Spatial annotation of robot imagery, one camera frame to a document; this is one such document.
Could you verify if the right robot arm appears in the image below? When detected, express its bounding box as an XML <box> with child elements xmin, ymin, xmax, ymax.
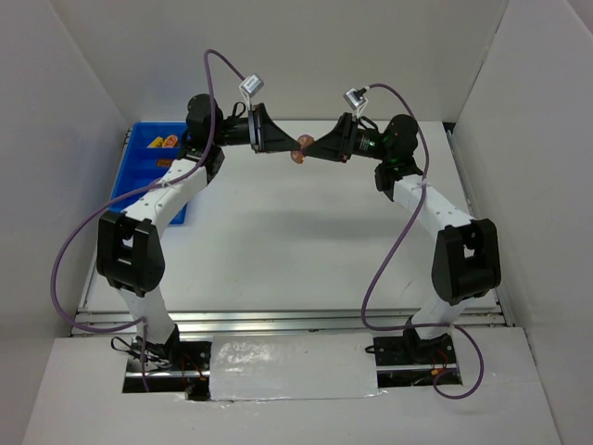
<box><xmin>302</xmin><ymin>114</ymin><xmax>501</xmax><ymax>364</ymax></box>

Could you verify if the white foil covered panel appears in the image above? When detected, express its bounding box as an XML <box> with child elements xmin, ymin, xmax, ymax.
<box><xmin>209</xmin><ymin>333</ymin><xmax>380</xmax><ymax>401</ymax></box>

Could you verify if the aluminium rail base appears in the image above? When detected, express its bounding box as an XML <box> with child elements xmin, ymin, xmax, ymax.
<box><xmin>69</xmin><ymin>307</ymin><xmax>506</xmax><ymax>372</ymax></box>

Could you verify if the pink orange lego piece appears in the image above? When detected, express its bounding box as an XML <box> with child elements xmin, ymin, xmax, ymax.
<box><xmin>290</xmin><ymin>134</ymin><xmax>315</xmax><ymax>164</ymax></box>

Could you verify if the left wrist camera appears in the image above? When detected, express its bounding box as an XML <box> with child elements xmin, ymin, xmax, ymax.
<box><xmin>239</xmin><ymin>74</ymin><xmax>264</xmax><ymax>97</ymax></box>

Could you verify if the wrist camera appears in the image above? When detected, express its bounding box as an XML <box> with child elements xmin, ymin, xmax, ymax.
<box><xmin>343</xmin><ymin>86</ymin><xmax>369</xmax><ymax>119</ymax></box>
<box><xmin>239</xmin><ymin>74</ymin><xmax>264</xmax><ymax>97</ymax></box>

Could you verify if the blue compartment bin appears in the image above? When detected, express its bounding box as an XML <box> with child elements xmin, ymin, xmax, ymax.
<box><xmin>110</xmin><ymin>121</ymin><xmax>186</xmax><ymax>199</ymax></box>

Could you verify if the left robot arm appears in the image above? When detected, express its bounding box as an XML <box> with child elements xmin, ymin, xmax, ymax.
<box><xmin>96</xmin><ymin>94</ymin><xmax>300</xmax><ymax>366</ymax></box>

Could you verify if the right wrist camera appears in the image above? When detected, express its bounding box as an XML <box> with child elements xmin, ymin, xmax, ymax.
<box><xmin>343</xmin><ymin>86</ymin><xmax>369</xmax><ymax>119</ymax></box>

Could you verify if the yellow rectangular lego brick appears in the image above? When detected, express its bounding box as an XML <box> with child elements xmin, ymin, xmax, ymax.
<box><xmin>147</xmin><ymin>136</ymin><xmax>164</xmax><ymax>148</ymax></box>

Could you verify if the yellow oval printed lego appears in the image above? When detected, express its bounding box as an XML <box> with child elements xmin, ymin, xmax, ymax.
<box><xmin>162</xmin><ymin>134</ymin><xmax>180</xmax><ymax>148</ymax></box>

